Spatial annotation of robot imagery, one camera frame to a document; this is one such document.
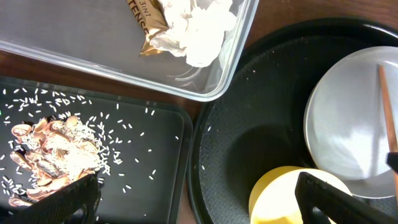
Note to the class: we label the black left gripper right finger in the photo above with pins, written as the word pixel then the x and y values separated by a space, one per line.
pixel 320 202

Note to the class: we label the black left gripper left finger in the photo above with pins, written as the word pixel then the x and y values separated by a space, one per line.
pixel 75 203

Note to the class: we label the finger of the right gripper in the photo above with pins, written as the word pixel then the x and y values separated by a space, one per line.
pixel 392 161

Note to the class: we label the yellow bowl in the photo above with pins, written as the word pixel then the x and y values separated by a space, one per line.
pixel 272 199

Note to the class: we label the food scraps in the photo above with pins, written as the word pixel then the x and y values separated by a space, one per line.
pixel 58 150

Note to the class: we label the wooden chopstick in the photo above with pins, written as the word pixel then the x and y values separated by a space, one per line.
pixel 388 114

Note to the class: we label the grey round plate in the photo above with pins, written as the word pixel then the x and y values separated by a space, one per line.
pixel 344 124

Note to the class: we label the white tissue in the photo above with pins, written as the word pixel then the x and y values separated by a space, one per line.
pixel 196 29

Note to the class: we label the gold coffee sachet wrapper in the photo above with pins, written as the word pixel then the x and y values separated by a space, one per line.
pixel 150 19

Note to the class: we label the clear plastic waste bin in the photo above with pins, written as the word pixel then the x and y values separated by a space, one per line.
pixel 103 38

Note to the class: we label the black round tray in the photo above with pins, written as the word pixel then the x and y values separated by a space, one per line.
pixel 257 125

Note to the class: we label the black rectangular tray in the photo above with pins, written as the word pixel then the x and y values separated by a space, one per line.
pixel 145 146

